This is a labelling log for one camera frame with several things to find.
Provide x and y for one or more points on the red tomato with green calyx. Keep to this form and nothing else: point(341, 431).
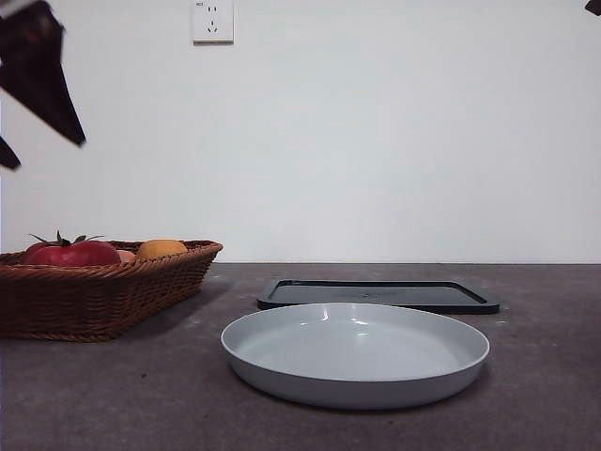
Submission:
point(70, 254)

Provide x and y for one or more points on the black rectangular tray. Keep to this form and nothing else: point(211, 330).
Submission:
point(422, 295)

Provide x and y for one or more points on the grey round plate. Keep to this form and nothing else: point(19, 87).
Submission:
point(357, 347)

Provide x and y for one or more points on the brown wicker basket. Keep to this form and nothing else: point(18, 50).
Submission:
point(94, 300)

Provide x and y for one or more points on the pink peach fruit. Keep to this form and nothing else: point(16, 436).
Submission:
point(127, 256)

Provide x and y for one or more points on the orange round fruit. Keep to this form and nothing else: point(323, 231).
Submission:
point(162, 249)

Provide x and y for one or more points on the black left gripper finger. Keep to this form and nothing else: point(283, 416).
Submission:
point(37, 80)
point(8, 155)

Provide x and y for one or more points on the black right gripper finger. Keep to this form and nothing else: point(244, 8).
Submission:
point(594, 5)

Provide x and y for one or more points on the white wall socket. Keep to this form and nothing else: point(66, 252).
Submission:
point(213, 23)

